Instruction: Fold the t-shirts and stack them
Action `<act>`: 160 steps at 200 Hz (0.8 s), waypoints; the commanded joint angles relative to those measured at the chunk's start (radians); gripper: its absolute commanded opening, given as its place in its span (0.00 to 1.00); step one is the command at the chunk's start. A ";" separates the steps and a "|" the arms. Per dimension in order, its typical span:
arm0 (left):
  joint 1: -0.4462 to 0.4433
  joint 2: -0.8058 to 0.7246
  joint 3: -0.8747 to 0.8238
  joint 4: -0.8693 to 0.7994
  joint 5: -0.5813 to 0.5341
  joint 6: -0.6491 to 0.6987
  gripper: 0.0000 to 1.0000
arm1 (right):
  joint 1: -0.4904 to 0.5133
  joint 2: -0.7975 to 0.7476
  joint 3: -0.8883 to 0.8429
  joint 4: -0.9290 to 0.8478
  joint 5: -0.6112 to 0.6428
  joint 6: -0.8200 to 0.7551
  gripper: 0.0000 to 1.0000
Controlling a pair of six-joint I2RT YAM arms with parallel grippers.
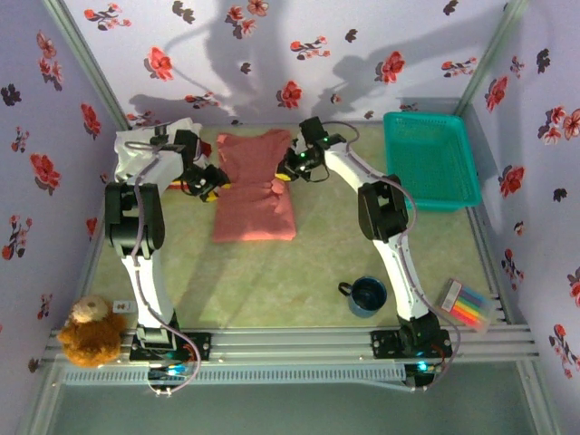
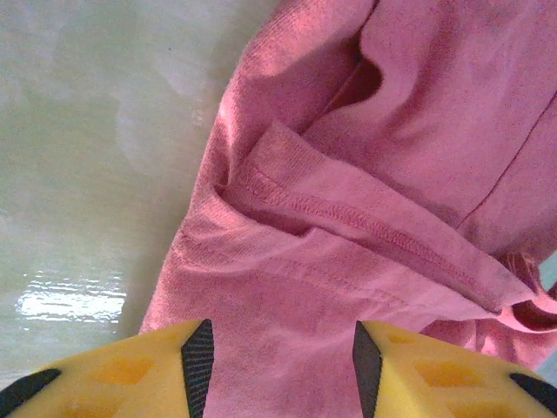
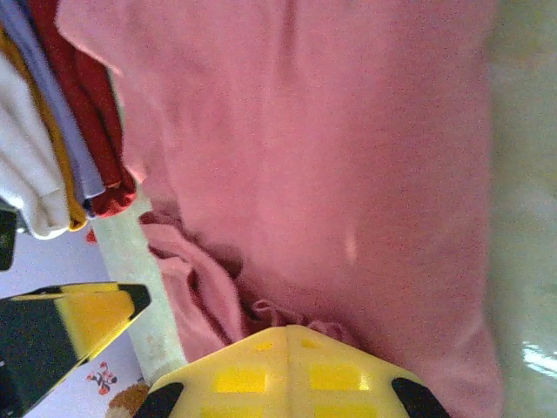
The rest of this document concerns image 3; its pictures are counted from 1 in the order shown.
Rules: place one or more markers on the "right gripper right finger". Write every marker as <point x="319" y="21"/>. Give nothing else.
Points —
<point x="344" y="383"/>

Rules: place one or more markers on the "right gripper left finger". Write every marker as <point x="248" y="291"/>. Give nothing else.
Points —
<point x="235" y="383"/>

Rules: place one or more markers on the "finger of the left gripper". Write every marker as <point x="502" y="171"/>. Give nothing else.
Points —
<point x="6" y="239"/>
<point x="52" y="331"/>

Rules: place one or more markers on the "pink t-shirt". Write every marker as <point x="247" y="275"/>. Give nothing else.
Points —
<point x="326" y="152"/>

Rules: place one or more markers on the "stack of folded clothes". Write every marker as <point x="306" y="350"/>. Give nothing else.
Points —
<point x="100" y="143"/>

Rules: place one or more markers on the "yellow folded t-shirt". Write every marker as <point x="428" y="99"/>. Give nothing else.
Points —
<point x="65" y="174"/>

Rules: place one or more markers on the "brown teddy bear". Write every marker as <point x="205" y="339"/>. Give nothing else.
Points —
<point x="128" y="402"/>

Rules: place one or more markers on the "lavender folded t-shirt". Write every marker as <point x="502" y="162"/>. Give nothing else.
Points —
<point x="78" y="152"/>

